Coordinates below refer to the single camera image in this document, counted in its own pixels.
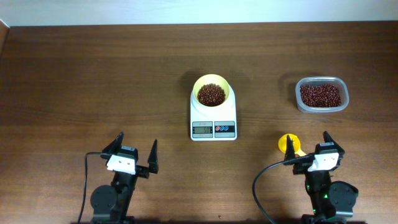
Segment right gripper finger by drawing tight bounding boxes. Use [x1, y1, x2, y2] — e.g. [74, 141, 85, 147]
[323, 131, 345, 154]
[284, 135, 295, 165]

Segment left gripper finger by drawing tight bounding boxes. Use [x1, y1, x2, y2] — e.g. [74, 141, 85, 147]
[147, 140, 159, 174]
[101, 131, 124, 157]

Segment yellow measuring scoop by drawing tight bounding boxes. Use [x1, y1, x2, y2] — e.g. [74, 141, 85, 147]
[278, 134, 307, 156]

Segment red beans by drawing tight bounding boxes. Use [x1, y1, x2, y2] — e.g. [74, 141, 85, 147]
[197, 83, 342, 108]

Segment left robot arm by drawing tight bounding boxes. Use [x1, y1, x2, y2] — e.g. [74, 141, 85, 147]
[90, 132, 159, 223]

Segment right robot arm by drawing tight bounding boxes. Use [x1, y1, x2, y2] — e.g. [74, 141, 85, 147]
[283, 131, 359, 224]

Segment white digital kitchen scale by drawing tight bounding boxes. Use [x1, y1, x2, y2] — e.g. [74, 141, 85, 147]
[190, 85, 238, 141]

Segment yellow plastic bowl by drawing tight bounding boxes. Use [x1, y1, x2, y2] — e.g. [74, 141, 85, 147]
[193, 74, 232, 107]

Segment clear plastic bean container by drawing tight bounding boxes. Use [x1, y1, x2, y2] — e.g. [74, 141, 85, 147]
[295, 77, 349, 113]

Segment right black cable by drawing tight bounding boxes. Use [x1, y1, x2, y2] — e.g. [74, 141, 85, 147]
[251, 154, 315, 224]

